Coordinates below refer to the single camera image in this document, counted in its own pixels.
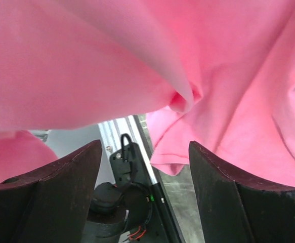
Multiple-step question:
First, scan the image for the aluminium rail frame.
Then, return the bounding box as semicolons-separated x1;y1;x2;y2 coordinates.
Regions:
30;115;160;185

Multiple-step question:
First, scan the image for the black base bar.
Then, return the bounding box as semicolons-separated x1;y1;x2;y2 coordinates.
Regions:
82;133;186;243

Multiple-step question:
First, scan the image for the pink t shirt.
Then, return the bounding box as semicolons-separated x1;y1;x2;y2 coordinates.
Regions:
0;1;295;187

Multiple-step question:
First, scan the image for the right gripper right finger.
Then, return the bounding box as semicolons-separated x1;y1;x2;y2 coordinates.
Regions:
189;141;295;242

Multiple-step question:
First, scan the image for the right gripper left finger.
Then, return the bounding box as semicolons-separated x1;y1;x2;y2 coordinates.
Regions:
0;140;102;242

